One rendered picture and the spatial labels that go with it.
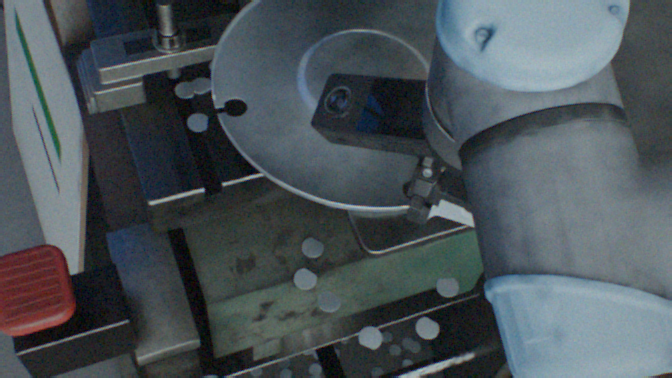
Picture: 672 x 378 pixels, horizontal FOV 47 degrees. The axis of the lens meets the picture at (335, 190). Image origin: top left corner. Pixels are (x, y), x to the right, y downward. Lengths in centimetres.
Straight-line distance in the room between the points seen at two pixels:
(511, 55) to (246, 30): 49
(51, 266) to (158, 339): 14
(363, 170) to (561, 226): 38
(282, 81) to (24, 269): 28
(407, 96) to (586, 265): 23
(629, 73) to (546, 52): 168
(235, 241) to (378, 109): 32
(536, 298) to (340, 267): 48
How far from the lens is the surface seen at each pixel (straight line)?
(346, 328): 111
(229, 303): 77
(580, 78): 33
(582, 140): 33
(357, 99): 52
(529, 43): 31
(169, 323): 76
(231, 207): 79
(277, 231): 79
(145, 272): 78
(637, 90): 196
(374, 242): 64
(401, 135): 49
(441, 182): 52
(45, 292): 66
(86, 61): 82
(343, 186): 66
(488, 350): 122
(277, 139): 69
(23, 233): 160
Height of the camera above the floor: 133
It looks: 57 degrees down
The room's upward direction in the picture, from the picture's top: 9 degrees clockwise
